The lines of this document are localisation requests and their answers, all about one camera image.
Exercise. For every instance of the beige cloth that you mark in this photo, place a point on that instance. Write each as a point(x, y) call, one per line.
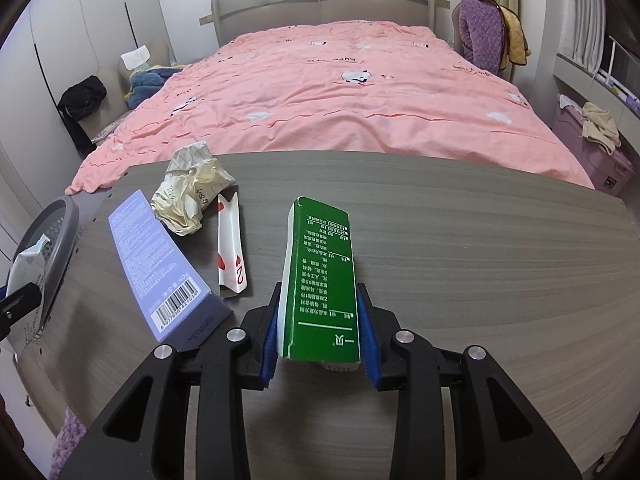
point(600, 125)

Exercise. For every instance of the white metal rack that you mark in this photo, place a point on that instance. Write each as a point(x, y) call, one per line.
point(611, 55)

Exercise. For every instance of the purple fuzzy cloth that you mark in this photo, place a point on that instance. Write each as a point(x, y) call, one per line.
point(70, 435)

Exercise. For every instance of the black bag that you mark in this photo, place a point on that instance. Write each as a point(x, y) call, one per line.
point(82, 95)

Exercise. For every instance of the pink printed duvet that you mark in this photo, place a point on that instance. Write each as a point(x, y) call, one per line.
point(325, 110)

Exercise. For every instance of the green cardboard box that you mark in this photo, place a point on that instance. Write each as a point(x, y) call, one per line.
point(320, 285)

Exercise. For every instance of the grey window ledge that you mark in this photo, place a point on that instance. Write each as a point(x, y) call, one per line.
point(580, 75)

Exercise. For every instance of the purple cardboard box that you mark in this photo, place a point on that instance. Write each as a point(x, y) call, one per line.
point(145, 250)

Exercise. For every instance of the beige armchair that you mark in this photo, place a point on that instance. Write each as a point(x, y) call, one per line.
point(157, 52)

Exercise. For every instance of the white paper sheet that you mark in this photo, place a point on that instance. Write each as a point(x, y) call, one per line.
point(135, 57)

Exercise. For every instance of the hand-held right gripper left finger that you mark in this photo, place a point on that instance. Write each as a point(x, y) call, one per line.
point(270, 350)

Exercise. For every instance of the white wardrobe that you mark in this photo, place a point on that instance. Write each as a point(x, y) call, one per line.
point(75, 20)

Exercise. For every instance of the crumpled cream paper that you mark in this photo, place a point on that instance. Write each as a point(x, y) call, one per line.
point(185, 200)

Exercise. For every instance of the grey upholstered bed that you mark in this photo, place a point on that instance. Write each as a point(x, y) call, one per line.
point(325, 5)

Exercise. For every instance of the white sheer curtain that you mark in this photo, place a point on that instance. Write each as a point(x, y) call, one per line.
point(582, 10)

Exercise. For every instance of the pink storage box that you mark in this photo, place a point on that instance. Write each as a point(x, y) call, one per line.
point(600, 170)

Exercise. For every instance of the white and blue wipes packet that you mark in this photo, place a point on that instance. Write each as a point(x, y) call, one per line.
point(27, 267)

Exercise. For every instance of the white card pack red hearts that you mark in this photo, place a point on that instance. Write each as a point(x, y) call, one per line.
point(231, 250)

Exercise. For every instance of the grey perforated waste basket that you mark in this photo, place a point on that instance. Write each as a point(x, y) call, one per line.
point(65, 230)

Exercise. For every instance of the blue clothes pile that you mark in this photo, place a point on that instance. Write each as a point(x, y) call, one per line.
point(145, 82)

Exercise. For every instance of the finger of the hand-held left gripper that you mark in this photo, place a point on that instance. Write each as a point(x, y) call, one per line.
point(20, 296)

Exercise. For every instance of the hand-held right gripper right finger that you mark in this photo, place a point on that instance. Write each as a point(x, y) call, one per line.
point(367, 350)

